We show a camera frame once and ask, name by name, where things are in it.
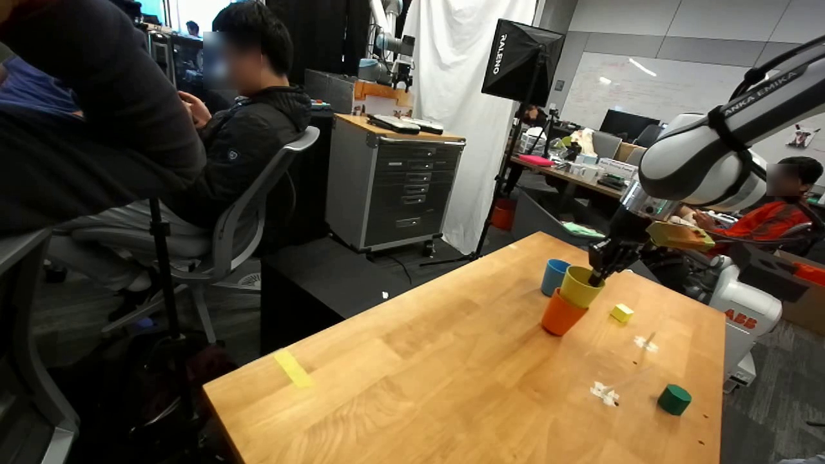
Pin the orange plastic cup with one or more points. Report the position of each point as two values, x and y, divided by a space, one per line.
559 318

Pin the grey mesh office chair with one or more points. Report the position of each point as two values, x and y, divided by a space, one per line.
27 285
246 215

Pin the black light stand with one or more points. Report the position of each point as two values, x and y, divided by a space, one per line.
501 183

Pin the yellow wrist camera mount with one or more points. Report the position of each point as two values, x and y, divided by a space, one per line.
684 236

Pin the wooden office desk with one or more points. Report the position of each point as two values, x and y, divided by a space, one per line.
575 178

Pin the clear plastic jack piece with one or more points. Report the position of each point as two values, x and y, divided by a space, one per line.
604 396
645 347

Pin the person with grey sleeves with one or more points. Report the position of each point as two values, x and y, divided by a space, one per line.
94 129

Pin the yellow cube block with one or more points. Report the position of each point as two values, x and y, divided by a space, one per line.
622 313

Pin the black curtain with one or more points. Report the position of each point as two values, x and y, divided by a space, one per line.
324 35

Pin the red canister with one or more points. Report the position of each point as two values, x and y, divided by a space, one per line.
502 215

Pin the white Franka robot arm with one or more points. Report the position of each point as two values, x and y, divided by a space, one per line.
685 162

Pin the black tripod pole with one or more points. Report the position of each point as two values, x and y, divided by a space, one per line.
157 248

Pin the black softbox light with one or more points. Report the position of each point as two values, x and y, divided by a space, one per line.
519 62

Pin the yellow plastic cup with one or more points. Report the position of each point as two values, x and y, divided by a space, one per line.
581 288

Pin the blue plastic cup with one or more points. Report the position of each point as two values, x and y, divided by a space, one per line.
551 277

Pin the black computer monitor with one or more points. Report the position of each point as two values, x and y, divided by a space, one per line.
622 124

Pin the person in red shirt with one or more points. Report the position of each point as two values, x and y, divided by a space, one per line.
774 226

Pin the grey drawer cabinet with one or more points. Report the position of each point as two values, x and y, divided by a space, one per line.
390 195

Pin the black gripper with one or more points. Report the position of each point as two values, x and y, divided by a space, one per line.
633 233

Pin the black keyboard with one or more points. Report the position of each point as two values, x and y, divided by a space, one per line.
393 123
430 126

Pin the cardboard box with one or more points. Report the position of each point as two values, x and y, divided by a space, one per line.
377 95

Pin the yellow tape strip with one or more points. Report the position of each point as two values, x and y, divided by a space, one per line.
295 370

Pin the person in black hoodie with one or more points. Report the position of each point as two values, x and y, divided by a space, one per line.
247 146

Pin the white curtain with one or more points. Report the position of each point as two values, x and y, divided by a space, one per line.
455 68

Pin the white ABB robot base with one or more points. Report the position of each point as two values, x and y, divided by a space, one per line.
742 313

